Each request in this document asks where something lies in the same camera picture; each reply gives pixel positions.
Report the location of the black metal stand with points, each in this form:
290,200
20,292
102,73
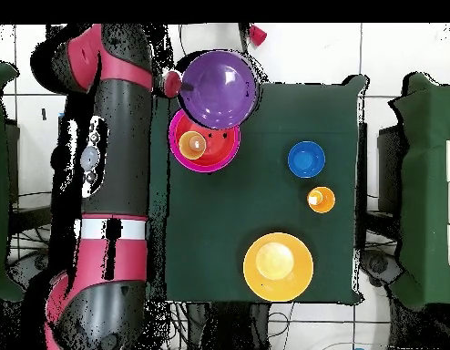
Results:
28,218
362,164

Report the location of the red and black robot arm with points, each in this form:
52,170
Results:
123,146

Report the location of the red plastic bowl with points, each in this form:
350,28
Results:
217,149

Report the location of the red plastic cup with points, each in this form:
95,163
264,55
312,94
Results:
258,35

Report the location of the black tripod leg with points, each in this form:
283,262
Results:
243,36

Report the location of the large pink plastic bowl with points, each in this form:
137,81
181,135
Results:
203,169

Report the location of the yellow plastic cup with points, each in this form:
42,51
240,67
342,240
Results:
192,146

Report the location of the small blue plastic bowl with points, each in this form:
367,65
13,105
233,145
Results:
306,159

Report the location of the orange plastic cup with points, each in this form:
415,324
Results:
325,204

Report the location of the large orange plastic bowl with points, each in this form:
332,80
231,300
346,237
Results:
298,280

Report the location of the dark green table cloth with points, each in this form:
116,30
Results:
265,204

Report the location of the purple plastic bowl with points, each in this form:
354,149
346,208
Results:
217,91

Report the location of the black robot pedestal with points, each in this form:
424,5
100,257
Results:
228,328

